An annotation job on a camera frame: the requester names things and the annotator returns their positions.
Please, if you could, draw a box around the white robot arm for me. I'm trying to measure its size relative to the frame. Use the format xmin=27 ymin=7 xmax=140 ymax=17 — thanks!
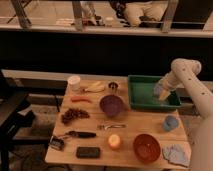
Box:
xmin=154 ymin=58 xmax=213 ymax=171

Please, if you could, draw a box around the green plastic tray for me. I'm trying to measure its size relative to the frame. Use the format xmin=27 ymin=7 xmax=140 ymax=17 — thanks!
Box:
xmin=128 ymin=75 xmax=181 ymax=111

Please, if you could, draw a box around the black rectangular sponge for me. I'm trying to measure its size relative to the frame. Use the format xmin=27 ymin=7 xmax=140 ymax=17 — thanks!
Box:
xmin=76 ymin=147 xmax=101 ymax=158

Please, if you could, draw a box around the blue cup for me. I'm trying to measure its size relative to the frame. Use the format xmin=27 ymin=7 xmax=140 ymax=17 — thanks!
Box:
xmin=163 ymin=115 xmax=179 ymax=132

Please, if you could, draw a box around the small metal cup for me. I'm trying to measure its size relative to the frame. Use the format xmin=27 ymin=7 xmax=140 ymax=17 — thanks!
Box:
xmin=108 ymin=82 xmax=118 ymax=92

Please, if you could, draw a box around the purple bowl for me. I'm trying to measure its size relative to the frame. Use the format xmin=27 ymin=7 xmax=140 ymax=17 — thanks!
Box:
xmin=99 ymin=95 xmax=124 ymax=117

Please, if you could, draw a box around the silver fork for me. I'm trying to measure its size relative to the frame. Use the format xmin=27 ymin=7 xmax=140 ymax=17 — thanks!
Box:
xmin=97 ymin=124 xmax=126 ymax=130

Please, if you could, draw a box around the yellow banana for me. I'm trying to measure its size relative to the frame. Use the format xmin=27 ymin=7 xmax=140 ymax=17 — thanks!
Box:
xmin=83 ymin=81 xmax=105 ymax=93

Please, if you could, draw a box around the red-brown bowl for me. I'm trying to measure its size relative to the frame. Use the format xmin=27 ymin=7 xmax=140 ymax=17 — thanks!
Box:
xmin=133 ymin=134 xmax=161 ymax=164

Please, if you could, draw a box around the grey-blue cloth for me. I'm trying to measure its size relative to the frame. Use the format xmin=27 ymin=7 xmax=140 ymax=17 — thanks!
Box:
xmin=162 ymin=144 xmax=190 ymax=167

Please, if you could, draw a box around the orange fruit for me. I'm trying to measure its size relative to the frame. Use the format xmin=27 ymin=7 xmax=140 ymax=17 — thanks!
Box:
xmin=108 ymin=134 xmax=121 ymax=150

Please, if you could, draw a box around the person in beige trousers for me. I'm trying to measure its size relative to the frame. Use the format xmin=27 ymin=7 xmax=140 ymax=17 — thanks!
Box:
xmin=109 ymin=0 xmax=167 ymax=27

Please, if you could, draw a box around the white plastic cup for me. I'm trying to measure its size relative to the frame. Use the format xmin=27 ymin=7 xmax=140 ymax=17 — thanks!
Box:
xmin=67 ymin=75 xmax=81 ymax=91

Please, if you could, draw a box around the bunch of dark grapes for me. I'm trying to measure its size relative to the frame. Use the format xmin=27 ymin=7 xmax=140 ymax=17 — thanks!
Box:
xmin=61 ymin=108 xmax=89 ymax=124

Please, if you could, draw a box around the black chair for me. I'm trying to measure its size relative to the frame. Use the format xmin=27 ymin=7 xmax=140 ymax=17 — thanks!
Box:
xmin=0 ymin=70 xmax=35 ymax=171

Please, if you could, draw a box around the metal railing frame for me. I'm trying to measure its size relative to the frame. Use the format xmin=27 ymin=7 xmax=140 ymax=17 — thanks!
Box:
xmin=0 ymin=0 xmax=213 ymax=37

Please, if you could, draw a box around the black-handled peeler tool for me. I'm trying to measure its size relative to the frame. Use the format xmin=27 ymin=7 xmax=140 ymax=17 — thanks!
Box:
xmin=49 ymin=131 xmax=96 ymax=151

